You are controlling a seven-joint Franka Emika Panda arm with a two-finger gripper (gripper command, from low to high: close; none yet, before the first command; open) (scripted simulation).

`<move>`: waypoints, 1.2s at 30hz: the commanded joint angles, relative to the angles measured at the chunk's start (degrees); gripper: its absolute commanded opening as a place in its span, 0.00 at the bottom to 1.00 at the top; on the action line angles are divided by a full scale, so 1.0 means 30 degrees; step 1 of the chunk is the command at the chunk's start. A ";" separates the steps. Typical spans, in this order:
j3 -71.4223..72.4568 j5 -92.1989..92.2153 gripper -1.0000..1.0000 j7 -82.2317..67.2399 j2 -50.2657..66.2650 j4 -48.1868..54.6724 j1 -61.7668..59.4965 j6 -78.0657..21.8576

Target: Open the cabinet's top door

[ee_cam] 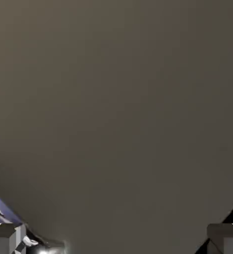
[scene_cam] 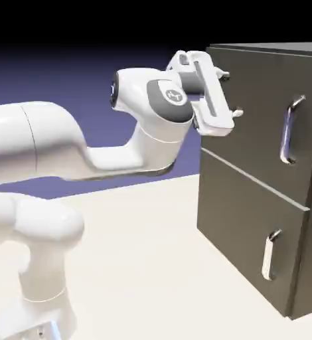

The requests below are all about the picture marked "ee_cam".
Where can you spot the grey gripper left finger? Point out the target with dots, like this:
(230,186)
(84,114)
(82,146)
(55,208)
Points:
(1,240)

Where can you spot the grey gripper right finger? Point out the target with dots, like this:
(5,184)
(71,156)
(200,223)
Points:
(227,242)

